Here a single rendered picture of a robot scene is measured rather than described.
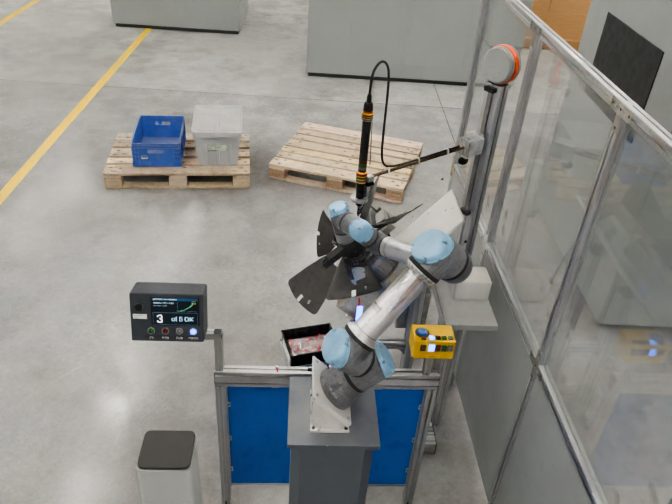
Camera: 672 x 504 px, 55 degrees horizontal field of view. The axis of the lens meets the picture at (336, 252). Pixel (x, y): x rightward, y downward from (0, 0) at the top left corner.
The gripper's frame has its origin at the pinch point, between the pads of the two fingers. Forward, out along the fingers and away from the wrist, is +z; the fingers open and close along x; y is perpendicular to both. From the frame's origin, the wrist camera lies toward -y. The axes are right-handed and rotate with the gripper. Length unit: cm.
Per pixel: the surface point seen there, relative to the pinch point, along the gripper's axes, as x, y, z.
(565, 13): 755, 327, 180
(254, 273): 165, -83, 101
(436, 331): -12.8, 27.2, 22.2
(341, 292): 0.4, -5.6, 4.1
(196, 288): -11, -55, -21
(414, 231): 41, 28, 11
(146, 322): -20, -74, -17
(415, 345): -18.7, 18.2, 21.6
